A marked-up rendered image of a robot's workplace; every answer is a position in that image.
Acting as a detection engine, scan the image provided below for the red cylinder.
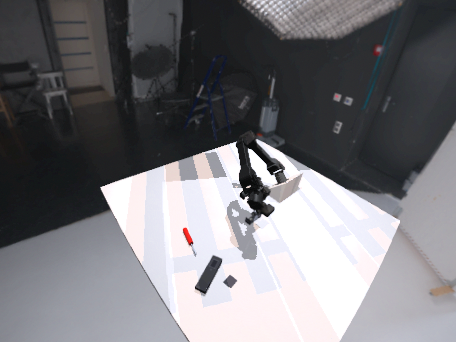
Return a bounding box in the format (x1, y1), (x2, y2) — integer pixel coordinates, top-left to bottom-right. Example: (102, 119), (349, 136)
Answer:
(182, 228), (197, 255)

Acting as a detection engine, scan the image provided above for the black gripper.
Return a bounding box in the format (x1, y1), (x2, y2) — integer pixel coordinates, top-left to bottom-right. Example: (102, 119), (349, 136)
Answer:
(240, 191), (275, 217)

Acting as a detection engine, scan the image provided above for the black rectangular bar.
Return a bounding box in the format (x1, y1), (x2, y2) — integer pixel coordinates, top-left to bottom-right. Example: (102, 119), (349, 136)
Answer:
(195, 254), (222, 293)

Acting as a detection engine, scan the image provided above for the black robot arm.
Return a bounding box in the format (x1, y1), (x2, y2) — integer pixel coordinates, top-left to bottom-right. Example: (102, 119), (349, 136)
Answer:
(236, 130), (289, 210)

